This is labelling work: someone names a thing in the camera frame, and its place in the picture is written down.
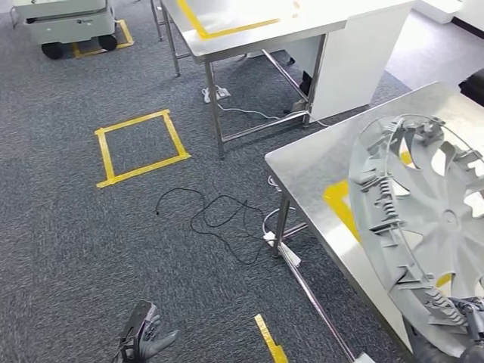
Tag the yellow floor tape outline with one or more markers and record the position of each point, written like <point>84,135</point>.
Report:
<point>127,35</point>
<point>270,340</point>

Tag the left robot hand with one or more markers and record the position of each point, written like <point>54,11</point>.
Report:
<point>143,335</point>

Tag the steel table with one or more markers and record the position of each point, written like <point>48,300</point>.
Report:
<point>264,37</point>

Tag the grey plastic wheel cover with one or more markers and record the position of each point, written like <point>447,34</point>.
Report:
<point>446,220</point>

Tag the yellow floor tape square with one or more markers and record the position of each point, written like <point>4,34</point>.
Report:
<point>106,160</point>

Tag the white wheeled cart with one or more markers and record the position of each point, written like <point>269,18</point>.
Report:
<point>68,27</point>

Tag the white desk panel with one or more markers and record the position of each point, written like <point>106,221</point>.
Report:
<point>359,65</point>

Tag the yellow tape rectangle outline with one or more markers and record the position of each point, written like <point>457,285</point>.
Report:
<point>196,22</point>

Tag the white power strip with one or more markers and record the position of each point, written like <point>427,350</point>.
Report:
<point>291,258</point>
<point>221,93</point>

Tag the steel workbench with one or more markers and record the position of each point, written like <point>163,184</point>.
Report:
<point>321,150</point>

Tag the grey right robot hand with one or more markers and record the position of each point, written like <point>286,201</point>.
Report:
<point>474,325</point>

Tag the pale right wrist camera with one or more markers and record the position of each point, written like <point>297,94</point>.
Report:
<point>365,358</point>

